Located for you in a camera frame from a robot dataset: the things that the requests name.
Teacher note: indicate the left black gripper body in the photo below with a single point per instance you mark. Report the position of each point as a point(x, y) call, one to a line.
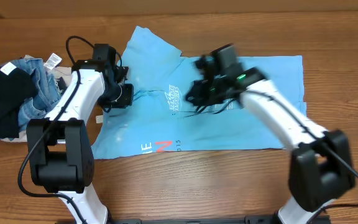
point(118, 96)

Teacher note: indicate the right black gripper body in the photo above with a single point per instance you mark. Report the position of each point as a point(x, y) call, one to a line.
point(197, 94)

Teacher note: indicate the light blue t-shirt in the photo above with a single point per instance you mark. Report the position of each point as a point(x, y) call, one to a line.
point(161, 120)

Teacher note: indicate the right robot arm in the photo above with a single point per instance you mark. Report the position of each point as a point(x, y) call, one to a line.
point(320, 160)

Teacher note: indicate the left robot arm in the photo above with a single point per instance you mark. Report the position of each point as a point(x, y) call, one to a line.
point(60, 161)

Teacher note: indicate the beige folded garment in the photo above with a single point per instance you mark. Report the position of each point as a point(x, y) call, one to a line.
point(62, 79)

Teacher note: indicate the blue denim jeans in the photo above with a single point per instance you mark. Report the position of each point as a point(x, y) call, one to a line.
point(48, 94)

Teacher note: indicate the black folded garment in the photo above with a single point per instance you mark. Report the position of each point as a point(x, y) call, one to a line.
point(15, 87)

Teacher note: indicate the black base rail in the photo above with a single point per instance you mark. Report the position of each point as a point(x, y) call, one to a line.
point(191, 221)

